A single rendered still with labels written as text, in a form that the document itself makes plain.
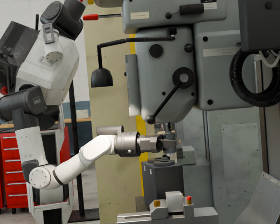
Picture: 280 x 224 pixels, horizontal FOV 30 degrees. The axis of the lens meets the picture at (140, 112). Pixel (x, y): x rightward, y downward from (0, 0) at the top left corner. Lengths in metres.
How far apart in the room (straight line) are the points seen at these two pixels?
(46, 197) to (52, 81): 0.60
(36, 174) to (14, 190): 4.65
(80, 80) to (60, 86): 8.80
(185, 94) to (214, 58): 0.15
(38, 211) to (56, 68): 0.70
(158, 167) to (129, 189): 1.48
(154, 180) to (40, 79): 0.61
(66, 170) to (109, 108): 1.67
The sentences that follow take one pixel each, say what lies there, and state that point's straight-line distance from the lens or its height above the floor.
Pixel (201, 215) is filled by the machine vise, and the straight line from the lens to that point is 1.83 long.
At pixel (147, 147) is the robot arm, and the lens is 1.81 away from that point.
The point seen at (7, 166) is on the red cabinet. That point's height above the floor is 0.59.
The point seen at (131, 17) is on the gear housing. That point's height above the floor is 1.66.
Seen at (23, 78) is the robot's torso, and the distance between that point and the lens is 2.03.
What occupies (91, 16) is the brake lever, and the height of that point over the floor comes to 1.70.
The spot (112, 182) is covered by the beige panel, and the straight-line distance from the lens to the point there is 3.59.
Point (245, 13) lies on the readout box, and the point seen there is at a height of 1.62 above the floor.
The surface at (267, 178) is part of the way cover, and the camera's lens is 1.99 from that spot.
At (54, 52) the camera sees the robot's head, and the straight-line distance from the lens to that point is 1.95.
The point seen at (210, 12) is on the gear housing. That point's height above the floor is 1.66.
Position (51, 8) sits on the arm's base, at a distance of 2.19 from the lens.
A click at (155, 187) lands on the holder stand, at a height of 1.02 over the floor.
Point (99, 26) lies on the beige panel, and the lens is 3.56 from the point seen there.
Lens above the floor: 1.45
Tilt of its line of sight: 3 degrees down
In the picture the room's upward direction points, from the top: 5 degrees counter-clockwise
